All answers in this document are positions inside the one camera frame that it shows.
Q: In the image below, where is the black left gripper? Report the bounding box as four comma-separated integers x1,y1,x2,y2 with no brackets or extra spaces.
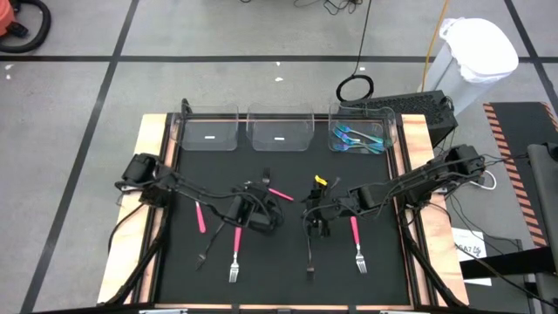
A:
230,183,280,235

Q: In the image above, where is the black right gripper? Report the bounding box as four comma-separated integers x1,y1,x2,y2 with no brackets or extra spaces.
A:
302,181,352,239

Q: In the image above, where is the clear plastic bin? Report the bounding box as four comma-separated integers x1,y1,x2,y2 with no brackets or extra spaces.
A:
170,103,240,153
329,103,398,154
246,103,315,153

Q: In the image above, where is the black table mat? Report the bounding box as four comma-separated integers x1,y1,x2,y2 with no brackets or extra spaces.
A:
155,113,412,306

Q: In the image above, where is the black metal support strut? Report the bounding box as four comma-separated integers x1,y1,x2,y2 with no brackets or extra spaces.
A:
104,208,169,306
398,213,466,309

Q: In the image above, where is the white printed paper sheet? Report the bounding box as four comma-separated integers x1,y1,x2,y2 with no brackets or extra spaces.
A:
451,226,493,288

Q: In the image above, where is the black perforated computer case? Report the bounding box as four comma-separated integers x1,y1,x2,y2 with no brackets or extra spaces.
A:
344,90,459,147

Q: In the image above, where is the black beam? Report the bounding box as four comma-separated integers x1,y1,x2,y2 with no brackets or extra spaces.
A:
458,244,558,281

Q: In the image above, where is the dark grey cabinet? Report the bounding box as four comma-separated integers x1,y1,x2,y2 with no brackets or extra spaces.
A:
526,141,558,314

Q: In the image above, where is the black hazard-striped floor plate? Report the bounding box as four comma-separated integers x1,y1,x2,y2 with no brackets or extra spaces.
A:
482,101,558,249

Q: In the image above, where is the white-bagged trash can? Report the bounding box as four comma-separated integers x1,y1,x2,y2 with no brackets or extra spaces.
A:
422,17,520,115

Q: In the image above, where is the orange vacuum cleaner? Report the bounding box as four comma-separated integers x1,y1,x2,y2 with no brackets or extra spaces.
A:
0,0,30,39

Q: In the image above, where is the pink-handled silver fork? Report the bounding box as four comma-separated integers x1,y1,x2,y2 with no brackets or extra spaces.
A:
228,225,243,283
194,200,208,235
243,180,296,202
350,215,368,275

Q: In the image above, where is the black coiled cable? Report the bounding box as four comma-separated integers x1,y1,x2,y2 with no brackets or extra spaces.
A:
335,0,376,104

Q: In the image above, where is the white cable loop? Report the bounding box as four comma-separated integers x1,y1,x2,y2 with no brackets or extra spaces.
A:
479,169,498,192

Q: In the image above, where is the yellow cable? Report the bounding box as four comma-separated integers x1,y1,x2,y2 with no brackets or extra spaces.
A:
418,0,451,93

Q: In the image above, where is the black vacuum hose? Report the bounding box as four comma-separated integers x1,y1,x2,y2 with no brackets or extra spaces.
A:
0,0,52,55

